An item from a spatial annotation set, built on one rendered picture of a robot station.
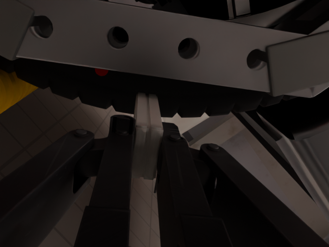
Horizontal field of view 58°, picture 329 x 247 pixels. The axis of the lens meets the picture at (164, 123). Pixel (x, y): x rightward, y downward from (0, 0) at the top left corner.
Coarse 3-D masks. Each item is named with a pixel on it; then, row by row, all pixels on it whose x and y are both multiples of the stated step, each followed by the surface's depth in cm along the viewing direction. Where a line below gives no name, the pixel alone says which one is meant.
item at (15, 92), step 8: (0, 72) 28; (0, 80) 27; (8, 80) 29; (16, 80) 31; (0, 88) 27; (8, 88) 28; (16, 88) 30; (24, 88) 33; (32, 88) 36; (0, 96) 27; (8, 96) 28; (16, 96) 31; (24, 96) 34; (0, 104) 27; (8, 104) 30; (0, 112) 28
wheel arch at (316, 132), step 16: (192, 0) 62; (208, 0) 62; (224, 0) 62; (320, 96) 43; (272, 112) 46; (288, 112) 44; (304, 112) 42; (320, 112) 40; (288, 128) 40; (304, 128) 38; (320, 128) 38
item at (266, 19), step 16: (240, 0) 28; (256, 0) 38; (272, 0) 32; (288, 0) 27; (304, 0) 26; (208, 16) 40; (224, 16) 33; (240, 16) 27; (256, 16) 26; (272, 16) 26; (288, 16) 26
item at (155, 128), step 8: (152, 96) 21; (152, 104) 19; (152, 112) 17; (152, 120) 16; (160, 120) 16; (152, 128) 15; (160, 128) 15; (152, 136) 15; (160, 136) 15; (152, 144) 15; (160, 144) 15; (152, 152) 15; (144, 160) 16; (152, 160) 15; (144, 168) 16; (152, 168) 16; (144, 176) 16; (152, 176) 16
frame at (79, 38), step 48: (0, 0) 17; (48, 0) 17; (96, 0) 17; (0, 48) 17; (48, 48) 18; (96, 48) 18; (144, 48) 18; (192, 48) 23; (240, 48) 19; (288, 48) 19
